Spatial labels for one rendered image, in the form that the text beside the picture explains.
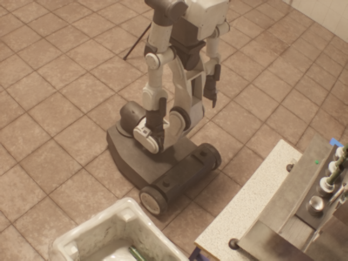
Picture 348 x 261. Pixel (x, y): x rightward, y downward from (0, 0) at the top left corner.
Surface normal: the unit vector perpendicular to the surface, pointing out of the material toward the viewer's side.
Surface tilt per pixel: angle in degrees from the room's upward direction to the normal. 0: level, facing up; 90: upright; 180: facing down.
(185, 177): 0
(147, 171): 0
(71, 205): 0
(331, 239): 90
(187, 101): 90
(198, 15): 85
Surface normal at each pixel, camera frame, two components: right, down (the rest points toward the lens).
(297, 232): 0.18, -0.66
